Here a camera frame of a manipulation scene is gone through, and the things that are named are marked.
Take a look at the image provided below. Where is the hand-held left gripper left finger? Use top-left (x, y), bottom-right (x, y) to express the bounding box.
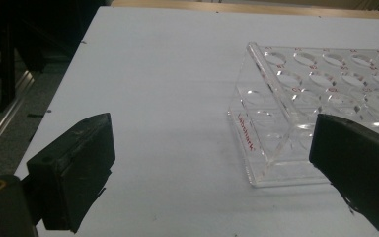
top-left (26, 113), bottom-right (116, 234)

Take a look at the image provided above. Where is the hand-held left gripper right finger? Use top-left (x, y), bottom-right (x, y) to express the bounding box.
top-left (309, 114), bottom-right (379, 236)

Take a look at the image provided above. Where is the clear acrylic tube rack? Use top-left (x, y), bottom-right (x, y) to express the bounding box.
top-left (227, 41), bottom-right (379, 189)

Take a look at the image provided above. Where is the black metal stand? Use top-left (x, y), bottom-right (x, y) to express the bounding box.
top-left (0, 19), bottom-right (18, 113)

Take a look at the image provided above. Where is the wooden table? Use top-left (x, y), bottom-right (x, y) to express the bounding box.
top-left (110, 0), bottom-right (379, 21)

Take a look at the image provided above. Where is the metal floor rail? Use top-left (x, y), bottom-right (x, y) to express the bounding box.
top-left (0, 70), bottom-right (36, 166)

